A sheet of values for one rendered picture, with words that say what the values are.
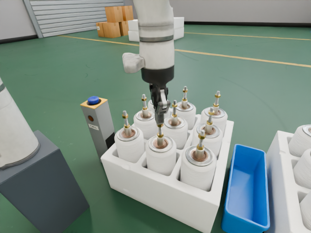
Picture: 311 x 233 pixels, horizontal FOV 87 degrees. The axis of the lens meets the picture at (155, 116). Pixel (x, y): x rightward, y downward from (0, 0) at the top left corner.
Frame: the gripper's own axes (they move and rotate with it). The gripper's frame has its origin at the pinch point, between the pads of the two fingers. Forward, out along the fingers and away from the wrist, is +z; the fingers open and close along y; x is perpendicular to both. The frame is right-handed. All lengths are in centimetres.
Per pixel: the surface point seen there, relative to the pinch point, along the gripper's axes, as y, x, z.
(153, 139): 2.0, 1.7, 9.8
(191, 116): 14.2, -16.3, 12.5
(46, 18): 510, 177, -7
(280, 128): 20, -73, 35
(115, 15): 401, 3, -8
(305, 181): -18.0, -35.9, 16.7
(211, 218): -17.6, -9.7, 24.6
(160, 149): -2.6, 0.7, 9.8
